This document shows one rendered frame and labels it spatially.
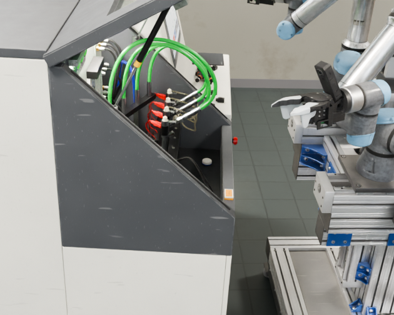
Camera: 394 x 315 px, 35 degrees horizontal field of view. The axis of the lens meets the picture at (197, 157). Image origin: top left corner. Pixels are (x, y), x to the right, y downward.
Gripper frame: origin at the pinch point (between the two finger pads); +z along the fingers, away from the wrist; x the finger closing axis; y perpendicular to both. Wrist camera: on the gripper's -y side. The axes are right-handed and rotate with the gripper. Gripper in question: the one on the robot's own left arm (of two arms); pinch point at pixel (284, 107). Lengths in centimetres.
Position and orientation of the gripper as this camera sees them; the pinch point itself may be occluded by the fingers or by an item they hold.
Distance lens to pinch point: 165.4
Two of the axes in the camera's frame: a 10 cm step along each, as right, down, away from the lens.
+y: 0.2, 9.1, 4.0
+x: -4.9, -3.4, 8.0
